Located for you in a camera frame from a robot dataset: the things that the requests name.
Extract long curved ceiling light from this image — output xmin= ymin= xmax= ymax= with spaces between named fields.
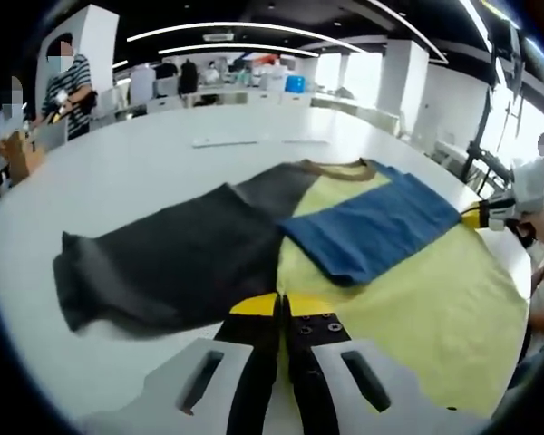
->
xmin=158 ymin=43 xmax=321 ymax=58
xmin=126 ymin=21 xmax=368 ymax=53

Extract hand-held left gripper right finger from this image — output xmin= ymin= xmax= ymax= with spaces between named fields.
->
xmin=281 ymin=293 xmax=491 ymax=435

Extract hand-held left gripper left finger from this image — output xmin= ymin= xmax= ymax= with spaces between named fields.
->
xmin=79 ymin=292 xmax=283 ymax=435

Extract ceiling light bar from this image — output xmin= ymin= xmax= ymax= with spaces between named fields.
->
xmin=457 ymin=0 xmax=493 ymax=44

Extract white square pillar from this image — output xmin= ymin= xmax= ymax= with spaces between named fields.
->
xmin=383 ymin=38 xmax=432 ymax=123
xmin=40 ymin=4 xmax=121 ymax=119

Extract white template strip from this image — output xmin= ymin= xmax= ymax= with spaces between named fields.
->
xmin=191 ymin=135 xmax=331 ymax=150

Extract white appliance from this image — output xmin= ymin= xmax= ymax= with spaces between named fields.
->
xmin=130 ymin=65 xmax=158 ymax=103

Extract white cabinet row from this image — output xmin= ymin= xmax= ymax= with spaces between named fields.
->
xmin=94 ymin=88 xmax=314 ymax=121

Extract yellow blue black garment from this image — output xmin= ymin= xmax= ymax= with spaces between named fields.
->
xmin=52 ymin=157 xmax=529 ymax=421

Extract brown cardboard box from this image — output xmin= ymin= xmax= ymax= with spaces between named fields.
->
xmin=0 ymin=129 xmax=46 ymax=185

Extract person's right hand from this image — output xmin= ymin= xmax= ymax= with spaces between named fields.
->
xmin=520 ymin=211 xmax=544 ymax=248

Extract black metal stand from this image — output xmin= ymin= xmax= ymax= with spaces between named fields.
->
xmin=461 ymin=17 xmax=527 ymax=191

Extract person's blue jeans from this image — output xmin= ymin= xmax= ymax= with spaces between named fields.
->
xmin=505 ymin=348 xmax=544 ymax=400

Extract white workbench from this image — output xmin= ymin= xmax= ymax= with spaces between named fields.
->
xmin=310 ymin=92 xmax=400 ymax=135

